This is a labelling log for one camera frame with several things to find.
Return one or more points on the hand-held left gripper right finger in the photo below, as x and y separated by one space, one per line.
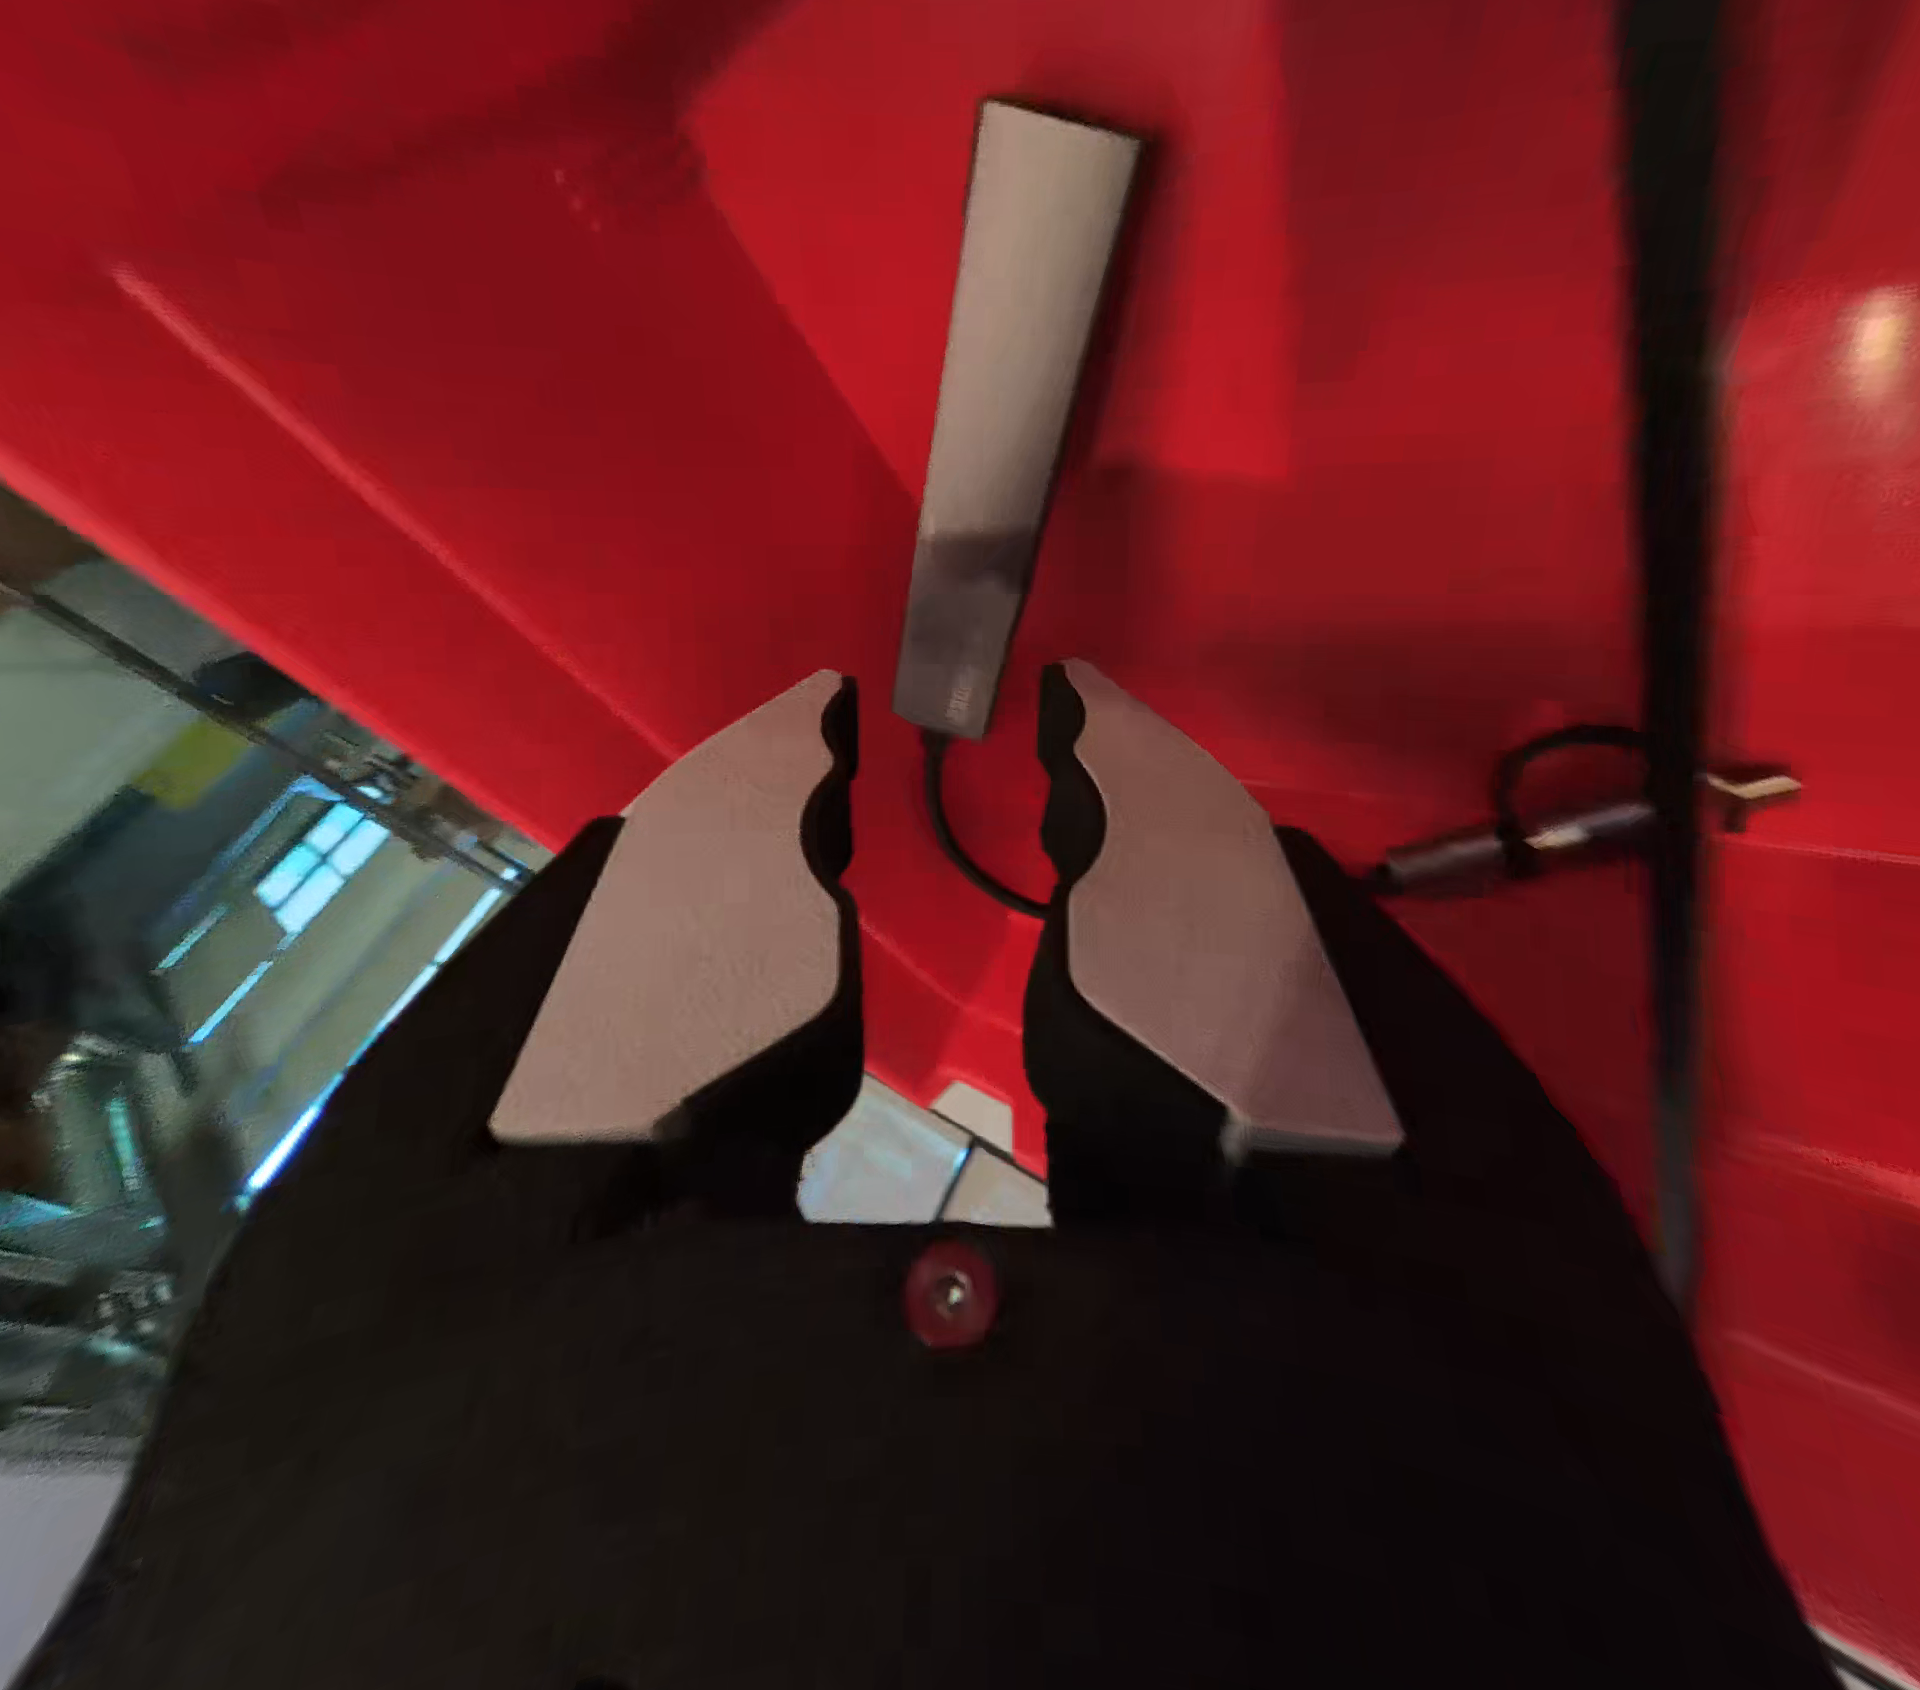
1199 940

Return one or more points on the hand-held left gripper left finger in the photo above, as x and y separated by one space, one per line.
687 940

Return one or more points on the grey usb hub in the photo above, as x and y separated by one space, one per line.
1038 371

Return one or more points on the red plastic bin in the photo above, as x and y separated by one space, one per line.
450 220

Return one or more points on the black red bin divider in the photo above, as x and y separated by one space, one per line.
1674 371

